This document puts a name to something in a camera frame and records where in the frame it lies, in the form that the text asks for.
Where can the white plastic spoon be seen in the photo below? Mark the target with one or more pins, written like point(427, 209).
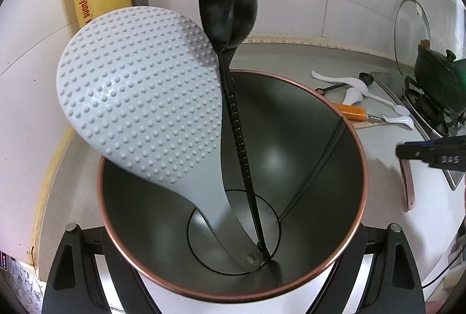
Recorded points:
point(402, 120)

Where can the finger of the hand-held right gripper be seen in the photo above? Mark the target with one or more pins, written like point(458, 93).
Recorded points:
point(447, 162)
point(411, 150)

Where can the small black spoon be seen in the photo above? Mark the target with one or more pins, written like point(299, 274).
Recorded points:
point(365, 78)

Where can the glass pot lid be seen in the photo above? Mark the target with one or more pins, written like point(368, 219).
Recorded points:
point(413, 34)

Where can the white dotted rice paddle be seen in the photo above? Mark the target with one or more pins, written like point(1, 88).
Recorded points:
point(138, 88)

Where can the black cooking pot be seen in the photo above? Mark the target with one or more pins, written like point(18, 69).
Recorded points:
point(442, 81)

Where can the steel gas stove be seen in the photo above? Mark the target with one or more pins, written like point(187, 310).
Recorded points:
point(433, 132)

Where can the large black ladle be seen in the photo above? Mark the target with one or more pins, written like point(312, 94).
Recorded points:
point(229, 1)

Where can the red cylindrical canister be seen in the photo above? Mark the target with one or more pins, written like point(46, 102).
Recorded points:
point(320, 190)

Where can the wooden chopsticks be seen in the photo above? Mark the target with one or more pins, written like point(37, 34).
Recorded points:
point(371, 125)

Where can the patterned silver foil mat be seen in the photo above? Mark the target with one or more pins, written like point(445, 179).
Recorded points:
point(22, 285)

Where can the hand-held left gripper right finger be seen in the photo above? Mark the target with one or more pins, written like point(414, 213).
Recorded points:
point(382, 263)

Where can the white ceramic spoon blue print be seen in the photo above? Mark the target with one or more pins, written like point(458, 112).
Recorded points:
point(355, 81)

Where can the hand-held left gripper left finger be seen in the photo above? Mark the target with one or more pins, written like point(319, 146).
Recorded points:
point(87, 263)

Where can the plain white ceramic spoon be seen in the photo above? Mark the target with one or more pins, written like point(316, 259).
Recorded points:
point(352, 95)

